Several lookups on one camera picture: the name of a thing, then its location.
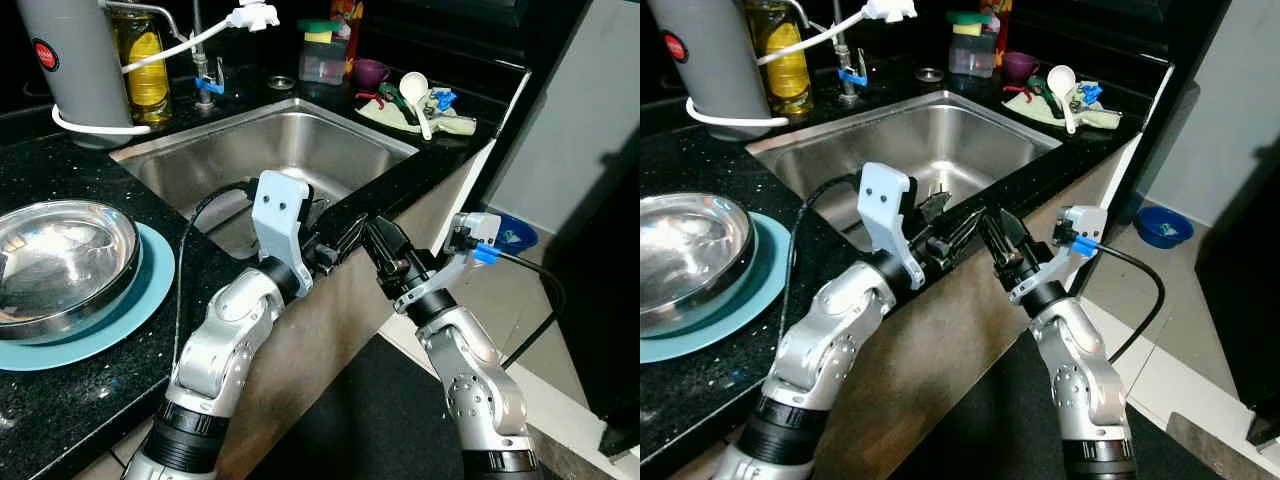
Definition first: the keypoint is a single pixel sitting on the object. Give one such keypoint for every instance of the teal plate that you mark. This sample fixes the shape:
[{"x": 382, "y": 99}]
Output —
[
  {"x": 768, "y": 285},
  {"x": 150, "y": 290}
]

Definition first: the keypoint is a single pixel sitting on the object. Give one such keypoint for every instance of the stainless steel bowl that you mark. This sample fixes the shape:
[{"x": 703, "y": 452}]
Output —
[
  {"x": 60, "y": 265},
  {"x": 690, "y": 255}
]

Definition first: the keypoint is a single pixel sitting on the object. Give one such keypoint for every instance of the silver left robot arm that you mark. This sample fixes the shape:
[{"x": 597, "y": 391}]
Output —
[
  {"x": 830, "y": 350},
  {"x": 225, "y": 340}
]

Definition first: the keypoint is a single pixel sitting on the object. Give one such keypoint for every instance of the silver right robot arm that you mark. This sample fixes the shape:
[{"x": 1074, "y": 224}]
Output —
[
  {"x": 470, "y": 370},
  {"x": 1085, "y": 370}
]

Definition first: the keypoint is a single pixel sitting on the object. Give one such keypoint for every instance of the grey cabinet door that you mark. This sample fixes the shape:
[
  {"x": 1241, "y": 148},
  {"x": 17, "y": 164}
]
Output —
[
  {"x": 950, "y": 330},
  {"x": 350, "y": 320}
]

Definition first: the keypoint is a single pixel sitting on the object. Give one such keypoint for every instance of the stainless steel sink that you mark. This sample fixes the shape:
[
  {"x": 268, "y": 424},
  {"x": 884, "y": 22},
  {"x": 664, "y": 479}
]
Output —
[
  {"x": 270, "y": 150},
  {"x": 950, "y": 140}
]

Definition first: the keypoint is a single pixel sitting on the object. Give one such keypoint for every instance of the blue plastic basin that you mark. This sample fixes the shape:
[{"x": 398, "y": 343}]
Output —
[
  {"x": 520, "y": 238},
  {"x": 1165, "y": 230}
]

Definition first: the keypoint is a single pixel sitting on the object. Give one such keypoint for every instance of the pale green dish cloth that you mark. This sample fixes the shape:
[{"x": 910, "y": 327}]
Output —
[
  {"x": 1100, "y": 118},
  {"x": 455, "y": 125}
]

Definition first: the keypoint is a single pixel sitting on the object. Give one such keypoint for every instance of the round steel drain cap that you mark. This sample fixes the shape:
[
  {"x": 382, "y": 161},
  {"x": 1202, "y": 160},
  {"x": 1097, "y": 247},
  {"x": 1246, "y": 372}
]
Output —
[
  {"x": 281, "y": 82},
  {"x": 929, "y": 74}
]

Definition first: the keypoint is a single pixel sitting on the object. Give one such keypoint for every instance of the white rice spoon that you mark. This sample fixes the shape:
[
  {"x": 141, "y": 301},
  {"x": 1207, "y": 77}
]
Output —
[
  {"x": 413, "y": 85},
  {"x": 1060, "y": 78}
]

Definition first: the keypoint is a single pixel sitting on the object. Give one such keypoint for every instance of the purple cup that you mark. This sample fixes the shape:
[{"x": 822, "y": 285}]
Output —
[
  {"x": 370, "y": 72},
  {"x": 1020, "y": 66}
]

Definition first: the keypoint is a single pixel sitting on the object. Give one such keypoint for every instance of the clear plastic container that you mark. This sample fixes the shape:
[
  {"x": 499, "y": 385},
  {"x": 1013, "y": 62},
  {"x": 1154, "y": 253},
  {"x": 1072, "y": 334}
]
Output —
[
  {"x": 322, "y": 65},
  {"x": 972, "y": 58}
]

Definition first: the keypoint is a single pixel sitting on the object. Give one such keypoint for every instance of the black floor mat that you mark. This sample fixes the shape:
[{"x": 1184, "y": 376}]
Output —
[
  {"x": 980, "y": 430},
  {"x": 350, "y": 430}
]

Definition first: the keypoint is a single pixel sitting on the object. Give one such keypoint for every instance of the red yellow figure bottle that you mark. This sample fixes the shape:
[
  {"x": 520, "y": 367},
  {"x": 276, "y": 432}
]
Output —
[
  {"x": 348, "y": 30},
  {"x": 997, "y": 25}
]

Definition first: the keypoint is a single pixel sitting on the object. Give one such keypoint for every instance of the yellow green sponge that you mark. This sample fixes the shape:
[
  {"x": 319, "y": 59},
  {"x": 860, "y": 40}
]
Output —
[
  {"x": 968, "y": 22},
  {"x": 318, "y": 30}
]

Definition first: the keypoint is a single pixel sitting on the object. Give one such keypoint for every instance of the black tall appliance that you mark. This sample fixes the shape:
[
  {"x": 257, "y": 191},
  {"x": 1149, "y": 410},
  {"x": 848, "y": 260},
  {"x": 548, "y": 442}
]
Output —
[
  {"x": 620, "y": 330},
  {"x": 1240, "y": 300}
]

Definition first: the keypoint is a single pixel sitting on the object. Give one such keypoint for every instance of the yellow cooking oil bottle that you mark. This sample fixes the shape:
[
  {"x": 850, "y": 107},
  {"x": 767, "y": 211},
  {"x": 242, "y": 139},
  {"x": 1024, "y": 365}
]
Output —
[
  {"x": 785, "y": 70},
  {"x": 148, "y": 75}
]

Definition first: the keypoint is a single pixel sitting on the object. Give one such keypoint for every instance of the grey cylinder water filter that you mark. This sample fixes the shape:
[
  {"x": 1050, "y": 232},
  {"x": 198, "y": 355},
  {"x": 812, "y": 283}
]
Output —
[
  {"x": 715, "y": 55},
  {"x": 80, "y": 70}
]

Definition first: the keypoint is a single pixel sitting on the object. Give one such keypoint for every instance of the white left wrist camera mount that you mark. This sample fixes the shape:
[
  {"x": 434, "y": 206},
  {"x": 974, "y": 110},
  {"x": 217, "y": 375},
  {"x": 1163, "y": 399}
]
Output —
[
  {"x": 275, "y": 205},
  {"x": 885, "y": 195}
]

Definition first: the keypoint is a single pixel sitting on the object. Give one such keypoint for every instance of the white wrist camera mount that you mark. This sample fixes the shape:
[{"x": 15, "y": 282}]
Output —
[
  {"x": 885, "y": 195},
  {"x": 275, "y": 205},
  {"x": 478, "y": 228},
  {"x": 1088, "y": 220}
]

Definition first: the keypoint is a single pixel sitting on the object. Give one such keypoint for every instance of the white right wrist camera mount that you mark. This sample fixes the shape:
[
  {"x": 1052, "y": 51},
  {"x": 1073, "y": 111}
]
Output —
[
  {"x": 1088, "y": 220},
  {"x": 478, "y": 228}
]

